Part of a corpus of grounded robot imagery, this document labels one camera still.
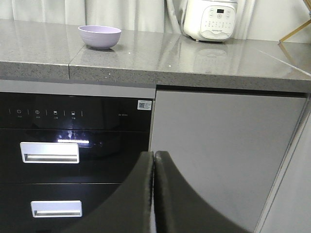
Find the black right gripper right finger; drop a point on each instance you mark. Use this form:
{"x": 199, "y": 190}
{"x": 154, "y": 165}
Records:
{"x": 178, "y": 208}

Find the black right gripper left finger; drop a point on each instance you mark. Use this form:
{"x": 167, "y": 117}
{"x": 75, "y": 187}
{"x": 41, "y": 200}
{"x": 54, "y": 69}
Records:
{"x": 128, "y": 209}

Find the lilac plastic bowl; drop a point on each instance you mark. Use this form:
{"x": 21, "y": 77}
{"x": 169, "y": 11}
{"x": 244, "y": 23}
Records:
{"x": 99, "y": 37}

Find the grey cabinet door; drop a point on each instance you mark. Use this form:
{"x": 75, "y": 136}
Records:
{"x": 228, "y": 146}

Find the black two-drawer sterilizer cabinet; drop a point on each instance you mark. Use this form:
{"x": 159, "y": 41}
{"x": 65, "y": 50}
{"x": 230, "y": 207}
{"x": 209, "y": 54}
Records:
{"x": 61, "y": 156}

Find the white soy milk maker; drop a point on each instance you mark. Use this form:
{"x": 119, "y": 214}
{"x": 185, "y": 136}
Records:
{"x": 210, "y": 20}

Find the white pleated curtain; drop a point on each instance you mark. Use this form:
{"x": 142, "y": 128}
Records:
{"x": 256, "y": 19}

